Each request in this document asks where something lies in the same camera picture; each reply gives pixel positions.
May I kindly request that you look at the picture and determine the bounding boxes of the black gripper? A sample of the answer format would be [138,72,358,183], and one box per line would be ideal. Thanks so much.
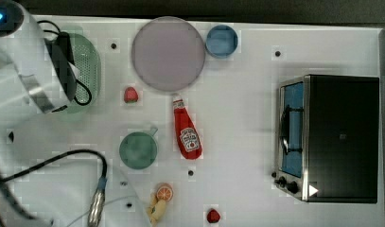
[44,32,77,101]

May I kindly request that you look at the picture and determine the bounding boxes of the green plastic strainer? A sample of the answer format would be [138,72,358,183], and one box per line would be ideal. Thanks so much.
[59,31,101,122]

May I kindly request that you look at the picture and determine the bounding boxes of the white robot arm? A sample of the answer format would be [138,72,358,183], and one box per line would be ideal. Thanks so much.
[0,0,77,128]

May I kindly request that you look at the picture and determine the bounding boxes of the red strawberry toy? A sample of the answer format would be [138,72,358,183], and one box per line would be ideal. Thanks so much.
[124,87,139,103]

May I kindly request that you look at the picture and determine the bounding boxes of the lilac round plate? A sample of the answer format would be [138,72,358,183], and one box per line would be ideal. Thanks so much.
[131,16,205,92]

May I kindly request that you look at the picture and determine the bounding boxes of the green mug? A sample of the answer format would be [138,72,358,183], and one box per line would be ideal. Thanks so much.
[119,128,158,170]

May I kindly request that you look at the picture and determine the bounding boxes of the red ketchup bottle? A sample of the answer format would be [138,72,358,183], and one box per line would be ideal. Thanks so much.
[173,95,202,160]

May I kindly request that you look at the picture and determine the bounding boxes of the blue cup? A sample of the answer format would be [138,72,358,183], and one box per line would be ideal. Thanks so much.
[205,25,238,59]

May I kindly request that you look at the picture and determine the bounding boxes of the orange slice toy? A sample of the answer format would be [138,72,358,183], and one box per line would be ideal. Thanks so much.
[156,183,173,201]

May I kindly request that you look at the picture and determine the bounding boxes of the small red fruit toy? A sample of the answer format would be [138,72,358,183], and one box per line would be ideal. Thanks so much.
[206,209,221,223]

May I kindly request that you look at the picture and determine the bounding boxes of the black toaster oven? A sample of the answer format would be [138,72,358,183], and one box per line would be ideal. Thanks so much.
[271,74,380,203]

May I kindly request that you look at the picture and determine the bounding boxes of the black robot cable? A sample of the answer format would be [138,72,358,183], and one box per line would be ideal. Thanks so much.
[0,148,109,227]

